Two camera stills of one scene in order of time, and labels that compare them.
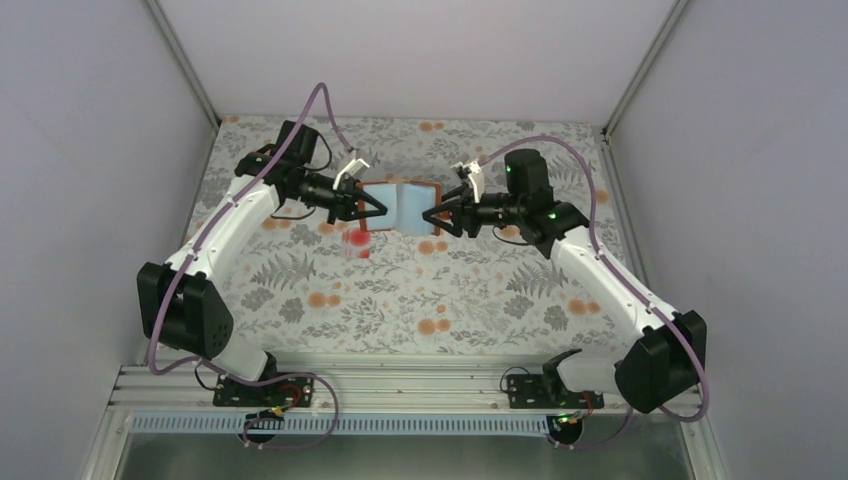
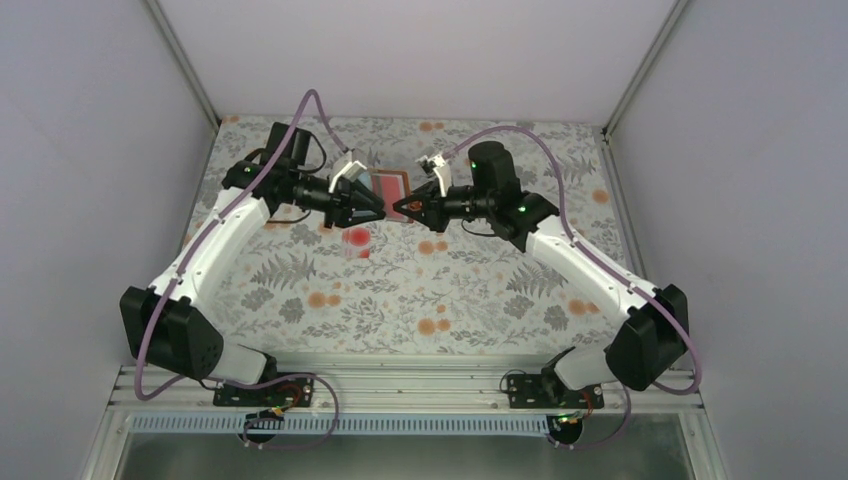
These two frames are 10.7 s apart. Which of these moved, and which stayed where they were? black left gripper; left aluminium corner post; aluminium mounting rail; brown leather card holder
Moved: brown leather card holder
Stayed: black left gripper; aluminium mounting rail; left aluminium corner post
